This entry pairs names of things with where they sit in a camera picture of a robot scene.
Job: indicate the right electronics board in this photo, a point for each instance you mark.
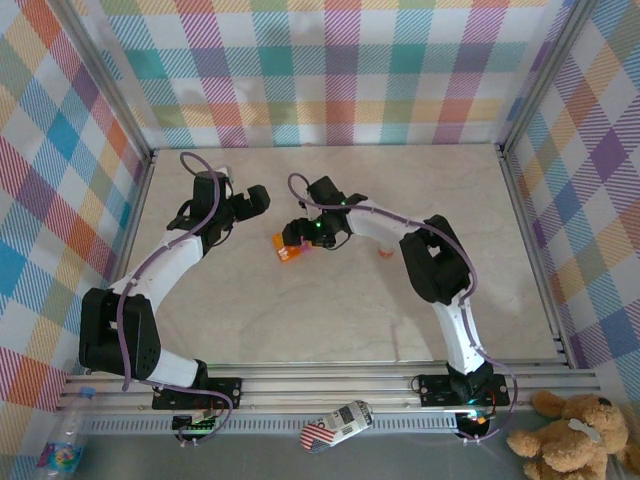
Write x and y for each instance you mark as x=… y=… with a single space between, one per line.
x=472 y=421

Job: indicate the aluminium frame post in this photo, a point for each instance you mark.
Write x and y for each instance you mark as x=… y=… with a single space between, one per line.
x=105 y=85
x=545 y=80

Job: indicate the brown teddy bear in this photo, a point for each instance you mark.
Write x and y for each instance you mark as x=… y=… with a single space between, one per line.
x=570 y=440

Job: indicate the left electronics board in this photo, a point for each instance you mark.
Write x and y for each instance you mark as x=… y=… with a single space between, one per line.
x=197 y=425

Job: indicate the aluminium front frame rail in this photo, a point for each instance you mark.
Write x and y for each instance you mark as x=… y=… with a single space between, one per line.
x=325 y=385

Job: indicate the clear plastic water bottle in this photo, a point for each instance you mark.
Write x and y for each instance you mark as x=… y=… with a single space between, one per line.
x=65 y=440

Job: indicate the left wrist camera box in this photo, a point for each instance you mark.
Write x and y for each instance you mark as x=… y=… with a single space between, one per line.
x=228 y=172

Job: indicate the white orange pill bottle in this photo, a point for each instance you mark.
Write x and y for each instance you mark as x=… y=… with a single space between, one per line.
x=386 y=253

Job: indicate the orange pill box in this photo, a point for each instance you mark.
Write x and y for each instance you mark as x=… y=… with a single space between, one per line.
x=292 y=254

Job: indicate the pink pill box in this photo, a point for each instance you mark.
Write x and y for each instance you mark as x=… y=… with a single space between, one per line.
x=306 y=247

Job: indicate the electronics board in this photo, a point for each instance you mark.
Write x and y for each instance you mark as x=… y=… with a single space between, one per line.
x=197 y=425
x=472 y=421

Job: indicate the aluminium side rail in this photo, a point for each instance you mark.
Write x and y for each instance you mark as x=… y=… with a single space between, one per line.
x=131 y=225
x=530 y=240

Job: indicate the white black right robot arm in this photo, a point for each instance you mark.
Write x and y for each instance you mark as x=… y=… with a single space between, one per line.
x=435 y=260

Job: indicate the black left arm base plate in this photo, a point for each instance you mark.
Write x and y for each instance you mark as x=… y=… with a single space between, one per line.
x=225 y=392

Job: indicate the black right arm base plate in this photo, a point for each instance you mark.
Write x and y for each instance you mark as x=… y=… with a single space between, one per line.
x=435 y=390

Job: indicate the flag print rolled pouch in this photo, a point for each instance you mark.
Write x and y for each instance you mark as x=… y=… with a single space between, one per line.
x=335 y=425

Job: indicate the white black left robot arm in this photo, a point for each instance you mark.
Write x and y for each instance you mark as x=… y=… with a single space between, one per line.
x=120 y=335

